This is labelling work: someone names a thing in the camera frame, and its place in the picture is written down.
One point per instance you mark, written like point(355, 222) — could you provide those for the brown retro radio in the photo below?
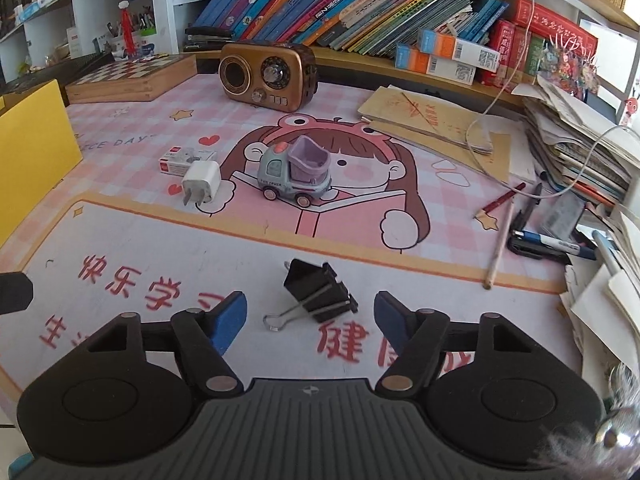
point(267, 77)

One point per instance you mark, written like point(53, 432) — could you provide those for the colourful cartoon card pack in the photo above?
point(567, 67)

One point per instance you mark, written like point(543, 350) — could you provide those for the yellow cardboard box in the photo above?
point(35, 160)

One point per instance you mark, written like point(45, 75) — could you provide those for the brown envelopes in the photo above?
point(430, 120)

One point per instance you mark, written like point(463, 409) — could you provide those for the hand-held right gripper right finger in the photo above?
point(392, 315)

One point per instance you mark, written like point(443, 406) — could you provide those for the grey fur bell charm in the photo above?
point(612, 435)

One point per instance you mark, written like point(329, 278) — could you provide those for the white charger plug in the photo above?
point(201, 180)

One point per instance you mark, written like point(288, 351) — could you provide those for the grey purple toy truck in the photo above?
point(295, 172)

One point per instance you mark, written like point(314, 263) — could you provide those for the red white small box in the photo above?
point(177, 162)

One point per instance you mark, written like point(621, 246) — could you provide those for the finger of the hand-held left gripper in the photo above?
point(15, 292)

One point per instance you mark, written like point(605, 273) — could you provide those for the pen holder with pens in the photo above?
point(132, 35)

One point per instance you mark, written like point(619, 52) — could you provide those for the black pen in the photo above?
point(527, 210)

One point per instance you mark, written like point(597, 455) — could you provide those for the stack of worn papers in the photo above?
point(575, 145)

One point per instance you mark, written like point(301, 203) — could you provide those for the blue white pen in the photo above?
point(555, 245)

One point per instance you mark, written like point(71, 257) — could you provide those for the pile of white papers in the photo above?
point(610, 300)

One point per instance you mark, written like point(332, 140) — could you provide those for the grey black eraser block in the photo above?
point(562, 215)

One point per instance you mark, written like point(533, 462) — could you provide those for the red pencil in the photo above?
point(500, 201)

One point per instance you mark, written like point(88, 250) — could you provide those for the black binder clip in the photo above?
point(315, 280)

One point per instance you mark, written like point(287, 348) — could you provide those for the black stapler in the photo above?
point(207, 40)

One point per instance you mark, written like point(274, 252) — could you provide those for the plain wooden pencil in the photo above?
point(500, 245)

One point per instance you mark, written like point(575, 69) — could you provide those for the wooden chess box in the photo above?
point(130, 80)

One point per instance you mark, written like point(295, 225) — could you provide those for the row of colourful books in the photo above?
point(325, 5)

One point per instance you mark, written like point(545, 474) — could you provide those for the pink printed desk mat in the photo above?
point(200, 270)

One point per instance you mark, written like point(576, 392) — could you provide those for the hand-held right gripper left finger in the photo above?
point(231, 317)

